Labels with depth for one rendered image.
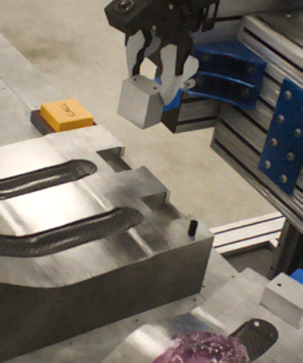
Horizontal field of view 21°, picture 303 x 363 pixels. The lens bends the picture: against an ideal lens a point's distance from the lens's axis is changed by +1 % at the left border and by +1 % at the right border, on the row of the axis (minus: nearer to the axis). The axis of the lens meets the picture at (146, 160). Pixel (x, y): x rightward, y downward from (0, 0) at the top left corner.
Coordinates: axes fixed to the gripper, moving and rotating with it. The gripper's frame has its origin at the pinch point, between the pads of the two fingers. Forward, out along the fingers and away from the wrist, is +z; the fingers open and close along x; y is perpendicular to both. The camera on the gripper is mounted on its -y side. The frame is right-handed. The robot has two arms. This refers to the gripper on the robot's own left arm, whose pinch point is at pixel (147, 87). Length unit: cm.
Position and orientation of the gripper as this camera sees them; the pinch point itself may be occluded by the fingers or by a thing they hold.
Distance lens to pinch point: 112.3
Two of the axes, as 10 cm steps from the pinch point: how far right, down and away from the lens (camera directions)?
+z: -1.7, 8.3, 5.4
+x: -7.2, -4.8, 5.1
